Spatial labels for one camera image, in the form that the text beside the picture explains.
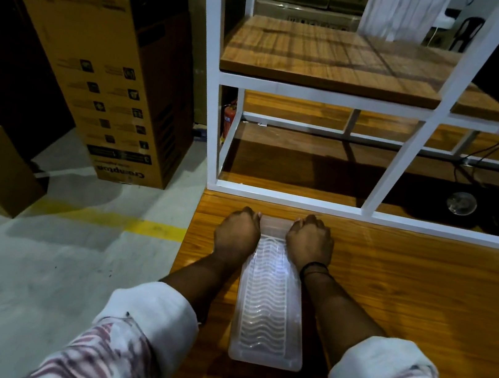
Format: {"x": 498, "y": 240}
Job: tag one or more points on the person's right hand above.
{"x": 309, "y": 244}

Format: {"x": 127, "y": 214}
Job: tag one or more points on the person's left hand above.
{"x": 237, "y": 236}

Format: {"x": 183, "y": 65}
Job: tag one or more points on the person's left fingers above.
{"x": 251, "y": 213}

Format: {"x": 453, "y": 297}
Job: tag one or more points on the person's right fingers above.
{"x": 308, "y": 221}

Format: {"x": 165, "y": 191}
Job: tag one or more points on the clear plastic ribbed tray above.
{"x": 267, "y": 301}

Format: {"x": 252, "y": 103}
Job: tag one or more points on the person's left forearm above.
{"x": 151, "y": 316}

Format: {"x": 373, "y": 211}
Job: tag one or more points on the person's right forearm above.
{"x": 373, "y": 359}

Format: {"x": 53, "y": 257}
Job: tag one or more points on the black wristband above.
{"x": 314, "y": 268}

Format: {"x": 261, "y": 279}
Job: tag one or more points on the red fire extinguisher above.
{"x": 228, "y": 118}

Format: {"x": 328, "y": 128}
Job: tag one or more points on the round clear glass object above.
{"x": 461, "y": 203}

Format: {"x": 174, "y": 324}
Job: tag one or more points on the wooden shelf board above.
{"x": 343, "y": 60}

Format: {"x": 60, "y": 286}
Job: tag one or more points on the tall brown cardboard box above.
{"x": 116, "y": 78}

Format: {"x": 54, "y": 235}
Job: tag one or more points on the white striped cloth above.
{"x": 402, "y": 13}

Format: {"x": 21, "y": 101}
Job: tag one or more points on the black plastic chair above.
{"x": 467, "y": 33}

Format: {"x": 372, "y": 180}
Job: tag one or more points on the white metal shelf frame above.
{"x": 337, "y": 101}

